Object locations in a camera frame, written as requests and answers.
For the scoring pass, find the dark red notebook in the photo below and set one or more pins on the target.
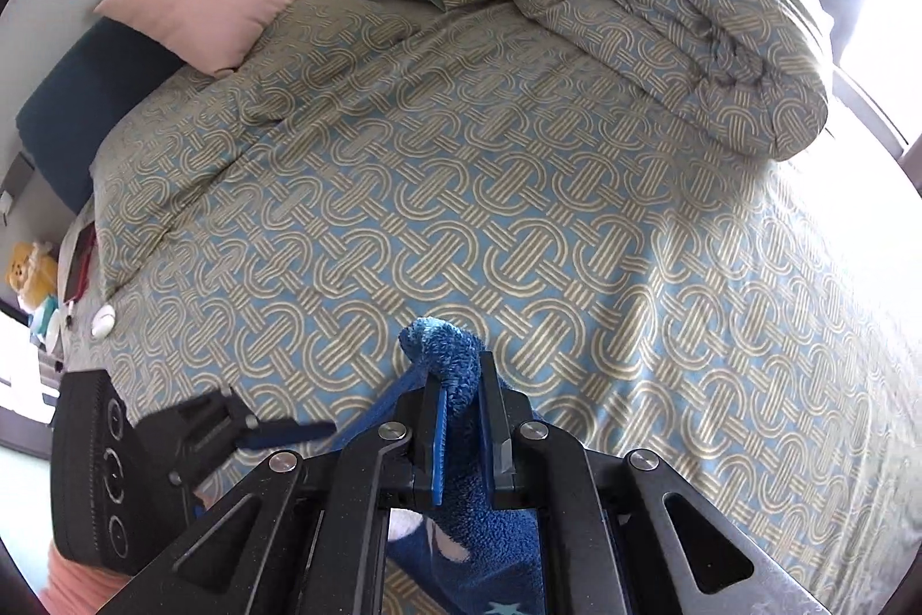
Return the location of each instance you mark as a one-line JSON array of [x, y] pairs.
[[81, 262]]

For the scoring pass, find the blue fleece pants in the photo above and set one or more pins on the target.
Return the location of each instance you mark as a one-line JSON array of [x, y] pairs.
[[446, 345]]

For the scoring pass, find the person's left forearm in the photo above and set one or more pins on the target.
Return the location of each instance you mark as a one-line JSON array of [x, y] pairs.
[[83, 586]]

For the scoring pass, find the white round device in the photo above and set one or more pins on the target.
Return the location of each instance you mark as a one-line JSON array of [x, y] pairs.
[[102, 321]]

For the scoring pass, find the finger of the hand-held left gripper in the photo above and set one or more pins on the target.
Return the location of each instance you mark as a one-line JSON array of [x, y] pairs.
[[288, 431]]

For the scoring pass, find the large patterned pillow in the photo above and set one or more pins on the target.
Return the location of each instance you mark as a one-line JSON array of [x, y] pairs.
[[216, 139]]

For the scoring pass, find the yellow plush toy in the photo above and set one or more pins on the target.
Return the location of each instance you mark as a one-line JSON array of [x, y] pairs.
[[29, 273]]

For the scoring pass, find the grey nightstand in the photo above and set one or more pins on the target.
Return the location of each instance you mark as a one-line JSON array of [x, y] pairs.
[[76, 327]]

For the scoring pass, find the bed with patterned sheet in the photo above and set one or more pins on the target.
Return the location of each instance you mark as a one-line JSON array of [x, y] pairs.
[[504, 190]]

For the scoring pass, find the blue headboard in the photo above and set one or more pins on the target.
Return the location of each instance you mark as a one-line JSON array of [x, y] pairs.
[[65, 118]]

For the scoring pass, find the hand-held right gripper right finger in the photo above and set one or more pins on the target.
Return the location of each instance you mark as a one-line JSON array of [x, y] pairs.
[[498, 442]]

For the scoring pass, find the rolled patterned duvet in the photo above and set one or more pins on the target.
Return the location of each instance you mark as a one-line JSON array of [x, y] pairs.
[[648, 10]]

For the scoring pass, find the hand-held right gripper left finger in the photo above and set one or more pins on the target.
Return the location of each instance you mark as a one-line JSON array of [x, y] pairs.
[[436, 442]]

